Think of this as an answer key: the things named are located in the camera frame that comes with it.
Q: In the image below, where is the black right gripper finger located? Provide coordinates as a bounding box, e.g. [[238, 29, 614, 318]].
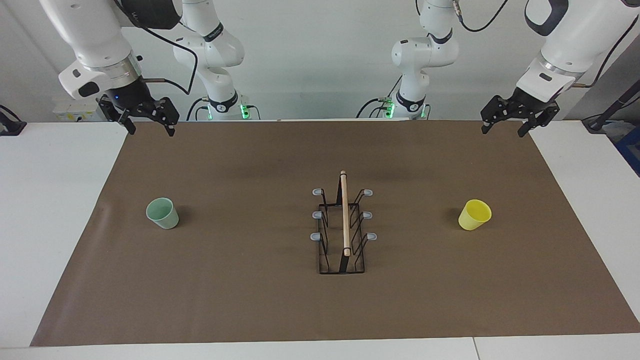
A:
[[98, 97, 137, 136], [150, 97, 181, 137]]

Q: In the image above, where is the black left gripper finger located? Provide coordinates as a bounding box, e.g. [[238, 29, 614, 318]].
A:
[[481, 95, 511, 135], [517, 101, 561, 138]]

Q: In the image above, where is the light green plastic cup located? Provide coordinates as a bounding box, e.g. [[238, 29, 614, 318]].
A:
[[146, 197, 180, 230]]

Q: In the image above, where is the yellow plastic cup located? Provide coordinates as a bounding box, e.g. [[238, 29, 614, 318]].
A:
[[458, 199, 492, 231]]

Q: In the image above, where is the white power box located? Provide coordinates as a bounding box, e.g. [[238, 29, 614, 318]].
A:
[[52, 97, 108, 122]]

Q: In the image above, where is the black tripod stand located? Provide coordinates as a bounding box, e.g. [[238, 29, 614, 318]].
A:
[[581, 80, 640, 133]]

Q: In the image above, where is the blue box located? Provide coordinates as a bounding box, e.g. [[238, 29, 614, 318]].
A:
[[614, 125, 640, 176]]

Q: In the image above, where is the black clamp stand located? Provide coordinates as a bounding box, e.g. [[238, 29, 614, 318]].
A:
[[0, 105, 27, 137]]

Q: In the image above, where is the brown table mat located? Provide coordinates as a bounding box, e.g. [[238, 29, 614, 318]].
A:
[[30, 119, 640, 347]]

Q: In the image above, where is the black base cable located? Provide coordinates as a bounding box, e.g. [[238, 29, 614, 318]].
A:
[[356, 75, 403, 120], [186, 97, 211, 122]]

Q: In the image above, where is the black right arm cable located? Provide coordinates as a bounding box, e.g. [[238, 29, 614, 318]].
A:
[[114, 0, 199, 96]]

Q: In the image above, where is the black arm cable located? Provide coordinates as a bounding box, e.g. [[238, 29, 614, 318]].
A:
[[114, 0, 199, 96], [452, 0, 640, 90]]

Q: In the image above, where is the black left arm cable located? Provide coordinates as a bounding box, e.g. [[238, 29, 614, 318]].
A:
[[452, 0, 640, 90]]

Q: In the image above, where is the black wire cup rack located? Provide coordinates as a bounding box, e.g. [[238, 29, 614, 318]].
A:
[[310, 170, 378, 275]]

